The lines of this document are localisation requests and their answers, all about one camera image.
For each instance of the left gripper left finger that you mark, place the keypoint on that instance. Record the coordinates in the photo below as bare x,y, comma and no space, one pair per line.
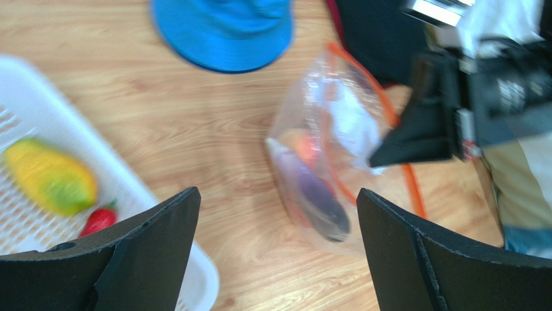
136,264

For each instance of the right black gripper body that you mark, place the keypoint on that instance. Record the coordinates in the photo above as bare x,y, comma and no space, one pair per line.
506,96

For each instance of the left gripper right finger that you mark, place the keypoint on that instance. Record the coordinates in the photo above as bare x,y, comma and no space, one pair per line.
416,264

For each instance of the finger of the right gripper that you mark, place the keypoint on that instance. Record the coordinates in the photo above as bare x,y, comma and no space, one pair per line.
426,130

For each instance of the red chili pepper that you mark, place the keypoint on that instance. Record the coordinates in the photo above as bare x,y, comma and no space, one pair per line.
100,219

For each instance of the clear orange-zip bag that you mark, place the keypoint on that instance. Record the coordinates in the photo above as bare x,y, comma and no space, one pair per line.
349,113

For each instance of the yellow green mango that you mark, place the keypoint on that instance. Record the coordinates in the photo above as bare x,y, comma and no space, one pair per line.
52,178

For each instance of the purple eggplant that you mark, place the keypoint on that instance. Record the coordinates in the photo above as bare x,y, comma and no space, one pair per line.
307,196

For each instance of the pink peach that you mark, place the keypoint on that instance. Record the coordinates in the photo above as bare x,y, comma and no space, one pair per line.
303,143

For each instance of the blue yellow checked pillow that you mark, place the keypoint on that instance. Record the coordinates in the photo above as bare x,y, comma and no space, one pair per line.
520,177

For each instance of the black folded cloth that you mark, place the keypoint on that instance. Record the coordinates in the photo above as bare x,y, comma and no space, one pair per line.
380,37

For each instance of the white plastic basket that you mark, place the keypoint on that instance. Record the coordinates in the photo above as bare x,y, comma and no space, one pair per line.
32,106

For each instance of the blue bucket hat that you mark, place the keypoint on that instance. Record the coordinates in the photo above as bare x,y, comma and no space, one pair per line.
225,36

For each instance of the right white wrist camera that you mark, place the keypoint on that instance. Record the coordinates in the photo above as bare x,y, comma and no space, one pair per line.
480,28

